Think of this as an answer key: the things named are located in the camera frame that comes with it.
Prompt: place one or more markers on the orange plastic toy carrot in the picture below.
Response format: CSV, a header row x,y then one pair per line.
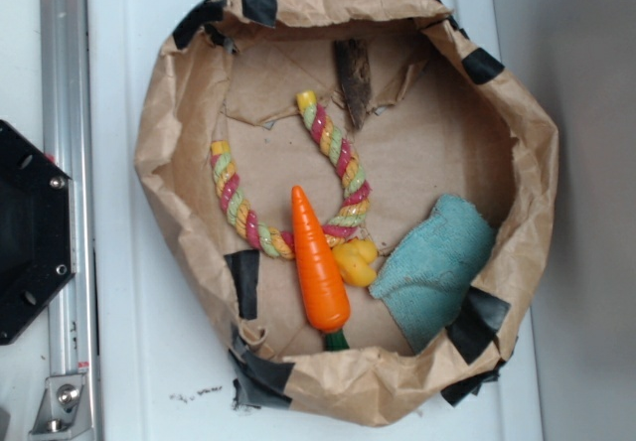
x,y
324,296

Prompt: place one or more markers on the blue terry cloth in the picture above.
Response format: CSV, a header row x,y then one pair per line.
x,y
426,277

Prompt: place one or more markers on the aluminium extrusion rail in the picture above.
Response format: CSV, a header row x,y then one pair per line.
x,y
72,314

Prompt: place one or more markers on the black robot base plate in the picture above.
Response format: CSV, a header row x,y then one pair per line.
x,y
36,239

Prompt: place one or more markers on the brown paper bag bin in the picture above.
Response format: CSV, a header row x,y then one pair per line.
x,y
445,117

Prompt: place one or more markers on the multicolour twisted rope toy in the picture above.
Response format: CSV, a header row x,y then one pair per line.
x,y
333,144

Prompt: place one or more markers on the metal corner bracket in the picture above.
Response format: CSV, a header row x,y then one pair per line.
x,y
64,411

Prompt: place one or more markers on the yellow rubber duck toy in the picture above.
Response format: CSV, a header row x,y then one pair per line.
x,y
354,259

